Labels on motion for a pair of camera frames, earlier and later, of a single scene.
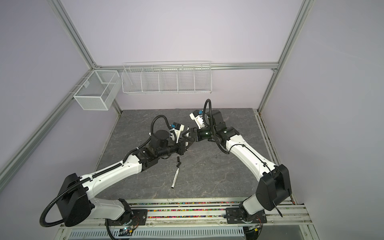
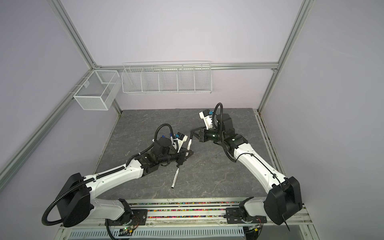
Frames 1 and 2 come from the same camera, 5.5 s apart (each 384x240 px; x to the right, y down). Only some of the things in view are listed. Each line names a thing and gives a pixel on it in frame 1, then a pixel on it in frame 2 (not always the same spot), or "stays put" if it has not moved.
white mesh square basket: x=99 y=91 stays put
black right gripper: x=199 y=138 stays put
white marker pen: x=175 y=178 stays put
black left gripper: x=181 y=144 → x=180 y=161
